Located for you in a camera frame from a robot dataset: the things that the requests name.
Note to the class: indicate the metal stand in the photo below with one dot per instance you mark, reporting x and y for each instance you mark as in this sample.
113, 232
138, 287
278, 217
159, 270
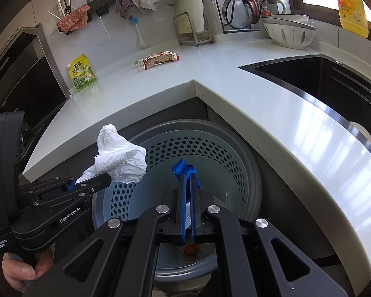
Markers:
201, 40

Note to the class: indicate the small orange scrap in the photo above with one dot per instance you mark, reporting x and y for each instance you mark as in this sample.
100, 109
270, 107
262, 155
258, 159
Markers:
191, 249

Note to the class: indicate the black dish rack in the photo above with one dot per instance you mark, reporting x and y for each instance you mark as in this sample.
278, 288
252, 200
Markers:
219, 15

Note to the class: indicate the white paper towel roll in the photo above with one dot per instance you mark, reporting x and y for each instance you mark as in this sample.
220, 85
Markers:
188, 0

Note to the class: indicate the pale green mug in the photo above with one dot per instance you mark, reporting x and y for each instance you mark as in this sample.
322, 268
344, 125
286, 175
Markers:
273, 6

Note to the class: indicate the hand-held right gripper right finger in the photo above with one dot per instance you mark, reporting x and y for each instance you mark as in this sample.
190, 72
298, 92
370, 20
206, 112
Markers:
196, 210

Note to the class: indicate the yellow green spout pouch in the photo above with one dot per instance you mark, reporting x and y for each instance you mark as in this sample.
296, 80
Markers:
82, 74

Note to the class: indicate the blue wrapper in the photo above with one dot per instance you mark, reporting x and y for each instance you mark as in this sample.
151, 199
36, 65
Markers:
181, 167

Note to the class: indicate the black kitchen sink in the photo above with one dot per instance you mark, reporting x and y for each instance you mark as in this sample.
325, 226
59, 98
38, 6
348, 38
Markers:
312, 77

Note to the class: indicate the red white snack wrapper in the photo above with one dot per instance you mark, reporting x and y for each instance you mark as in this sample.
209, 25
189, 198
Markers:
159, 58

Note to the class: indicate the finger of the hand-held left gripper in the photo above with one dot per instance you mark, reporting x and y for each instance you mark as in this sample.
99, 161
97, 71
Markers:
71, 186
94, 184

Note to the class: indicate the white bottle brush blue head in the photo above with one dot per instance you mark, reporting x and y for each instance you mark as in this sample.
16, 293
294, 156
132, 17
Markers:
139, 34

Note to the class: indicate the yellow detergent bottle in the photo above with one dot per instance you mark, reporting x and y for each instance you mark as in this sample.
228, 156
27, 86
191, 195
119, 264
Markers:
352, 15

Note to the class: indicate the plain white bowl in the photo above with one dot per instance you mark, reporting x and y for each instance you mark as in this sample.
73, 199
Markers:
289, 18

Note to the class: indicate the white chopstick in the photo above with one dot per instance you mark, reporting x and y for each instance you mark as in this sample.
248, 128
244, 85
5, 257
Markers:
54, 14
61, 6

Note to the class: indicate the white plastic bag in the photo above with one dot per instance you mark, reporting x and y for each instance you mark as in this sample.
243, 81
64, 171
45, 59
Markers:
120, 161

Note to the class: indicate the person's left hand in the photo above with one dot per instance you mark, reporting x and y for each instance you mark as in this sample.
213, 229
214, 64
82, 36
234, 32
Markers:
17, 267

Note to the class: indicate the purple cloth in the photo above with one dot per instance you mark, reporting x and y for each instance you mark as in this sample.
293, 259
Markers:
123, 6

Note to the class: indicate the pink cloth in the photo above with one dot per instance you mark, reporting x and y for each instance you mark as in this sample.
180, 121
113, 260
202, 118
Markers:
74, 18

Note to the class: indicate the black utensil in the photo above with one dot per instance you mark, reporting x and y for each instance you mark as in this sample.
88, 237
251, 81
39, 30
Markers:
68, 1

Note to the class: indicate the white leaf-pattern bowl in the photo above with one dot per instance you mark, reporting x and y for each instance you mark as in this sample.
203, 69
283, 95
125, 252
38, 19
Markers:
289, 35

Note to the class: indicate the black steel cooker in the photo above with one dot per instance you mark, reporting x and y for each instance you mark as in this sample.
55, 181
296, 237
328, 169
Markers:
27, 80

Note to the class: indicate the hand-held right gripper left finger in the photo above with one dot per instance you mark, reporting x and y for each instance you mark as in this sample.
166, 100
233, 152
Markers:
182, 204

